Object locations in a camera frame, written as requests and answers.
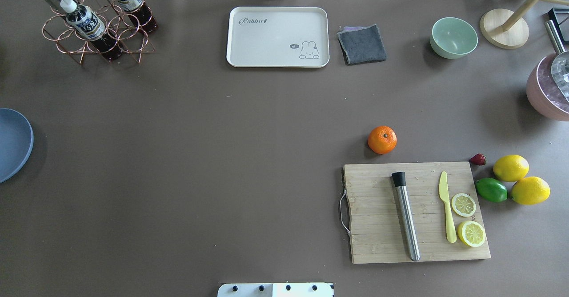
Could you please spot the tea bottle top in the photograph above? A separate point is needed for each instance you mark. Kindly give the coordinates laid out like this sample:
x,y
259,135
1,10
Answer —
x,y
90,27

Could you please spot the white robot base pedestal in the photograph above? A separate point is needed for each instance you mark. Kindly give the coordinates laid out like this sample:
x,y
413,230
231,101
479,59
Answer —
x,y
286,289

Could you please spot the cream rabbit tray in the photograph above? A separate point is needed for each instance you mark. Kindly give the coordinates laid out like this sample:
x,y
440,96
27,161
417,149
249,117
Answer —
x,y
278,37

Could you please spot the orange mandarin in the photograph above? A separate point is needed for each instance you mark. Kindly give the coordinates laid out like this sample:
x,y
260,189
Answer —
x,y
382,139

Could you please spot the blue plate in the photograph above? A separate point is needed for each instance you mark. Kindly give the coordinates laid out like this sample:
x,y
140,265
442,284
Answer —
x,y
16,142

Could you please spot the lemon half near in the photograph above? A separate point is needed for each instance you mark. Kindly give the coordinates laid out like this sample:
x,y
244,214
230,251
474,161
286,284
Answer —
x,y
463,205

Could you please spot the yellow plastic knife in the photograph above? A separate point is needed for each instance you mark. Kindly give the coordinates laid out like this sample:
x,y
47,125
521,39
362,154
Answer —
x,y
443,188

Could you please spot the wooden cutting board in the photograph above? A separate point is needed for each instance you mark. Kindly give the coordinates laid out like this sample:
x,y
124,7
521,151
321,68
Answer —
x,y
375,221

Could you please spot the yellow lemon near strawberry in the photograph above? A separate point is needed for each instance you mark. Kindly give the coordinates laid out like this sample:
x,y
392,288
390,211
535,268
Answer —
x,y
511,168

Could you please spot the green bowl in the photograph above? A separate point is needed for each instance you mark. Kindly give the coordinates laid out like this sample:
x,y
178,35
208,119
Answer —
x,y
453,38

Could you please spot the yellow lemon outer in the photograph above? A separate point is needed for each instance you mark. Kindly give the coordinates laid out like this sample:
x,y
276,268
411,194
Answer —
x,y
530,190

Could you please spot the steel muddler black tip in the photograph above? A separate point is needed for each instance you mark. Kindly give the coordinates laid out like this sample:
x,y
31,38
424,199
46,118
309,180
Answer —
x,y
399,180

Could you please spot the red strawberry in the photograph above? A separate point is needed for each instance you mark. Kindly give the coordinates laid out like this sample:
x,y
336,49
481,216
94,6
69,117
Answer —
x,y
478,159

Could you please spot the metal ice scoop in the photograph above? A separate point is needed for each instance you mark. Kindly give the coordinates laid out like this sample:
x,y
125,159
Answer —
x,y
560,65

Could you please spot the wooden cup stand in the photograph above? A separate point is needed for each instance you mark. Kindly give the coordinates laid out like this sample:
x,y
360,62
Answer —
x,y
507,29

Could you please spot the grey folded cloth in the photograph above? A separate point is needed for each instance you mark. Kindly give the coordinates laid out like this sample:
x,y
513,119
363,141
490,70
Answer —
x,y
362,44

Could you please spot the tea bottle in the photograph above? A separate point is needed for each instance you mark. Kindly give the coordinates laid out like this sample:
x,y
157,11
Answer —
x,y
139,14
90,27

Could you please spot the pink bowl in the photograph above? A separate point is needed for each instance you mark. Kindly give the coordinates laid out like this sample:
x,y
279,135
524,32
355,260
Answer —
x,y
543,94

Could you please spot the copper wire bottle rack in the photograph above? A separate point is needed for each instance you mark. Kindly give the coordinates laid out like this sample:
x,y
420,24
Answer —
x,y
70,43

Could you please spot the green lime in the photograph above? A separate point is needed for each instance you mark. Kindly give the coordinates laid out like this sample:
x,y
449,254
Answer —
x,y
491,189

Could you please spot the tea bottle lower left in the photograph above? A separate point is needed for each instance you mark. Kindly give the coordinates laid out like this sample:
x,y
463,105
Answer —
x,y
139,14

